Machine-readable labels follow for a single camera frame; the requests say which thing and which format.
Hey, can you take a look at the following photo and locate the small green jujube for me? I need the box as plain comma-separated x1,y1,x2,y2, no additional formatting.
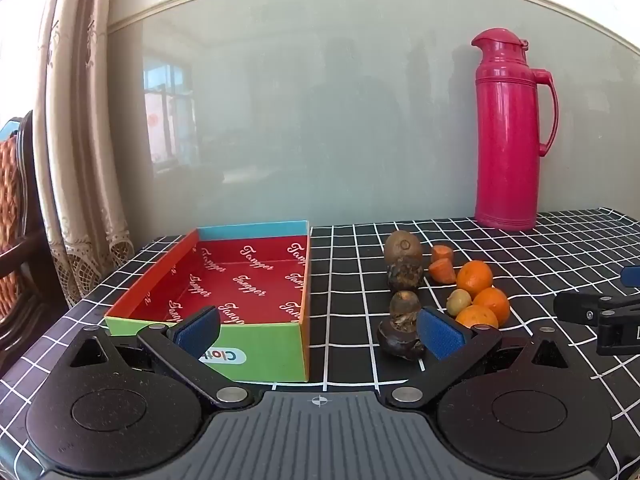
446,289,473,317

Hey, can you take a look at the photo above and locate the dark wooden chair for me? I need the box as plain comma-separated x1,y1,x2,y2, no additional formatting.
0,110,68,366

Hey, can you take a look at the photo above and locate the colourful cardboard box red inside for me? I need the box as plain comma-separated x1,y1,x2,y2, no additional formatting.
104,220,312,385

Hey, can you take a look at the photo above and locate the orange mandarin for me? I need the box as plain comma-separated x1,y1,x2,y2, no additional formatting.
472,287,511,326
455,305,500,330
456,260,494,299

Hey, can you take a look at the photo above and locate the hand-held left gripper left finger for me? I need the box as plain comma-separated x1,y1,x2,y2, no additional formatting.
65,306,253,408

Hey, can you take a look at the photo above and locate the black white checked tablecloth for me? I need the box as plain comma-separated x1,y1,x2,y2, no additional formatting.
0,208,640,480

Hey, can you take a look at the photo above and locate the orange woven chair cushion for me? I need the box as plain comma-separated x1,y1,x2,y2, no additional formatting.
0,137,27,306

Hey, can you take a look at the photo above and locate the dark purple mangosteen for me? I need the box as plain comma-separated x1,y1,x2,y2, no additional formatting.
376,319,427,361

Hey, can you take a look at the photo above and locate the wrinkled dark passion fruit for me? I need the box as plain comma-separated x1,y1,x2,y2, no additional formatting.
386,259,425,292

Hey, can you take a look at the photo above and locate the beige lace curtain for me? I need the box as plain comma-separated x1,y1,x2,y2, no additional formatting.
30,0,136,311

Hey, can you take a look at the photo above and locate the pink thermos jug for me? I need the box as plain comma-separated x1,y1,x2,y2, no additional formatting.
471,28,559,232

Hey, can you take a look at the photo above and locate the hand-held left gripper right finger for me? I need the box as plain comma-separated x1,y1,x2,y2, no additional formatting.
385,306,576,408

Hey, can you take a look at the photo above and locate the small brown kiwi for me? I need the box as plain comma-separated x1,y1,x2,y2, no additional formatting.
389,290,422,330

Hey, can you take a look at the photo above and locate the large carrot piece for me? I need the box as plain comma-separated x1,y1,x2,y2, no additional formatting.
428,259,457,285

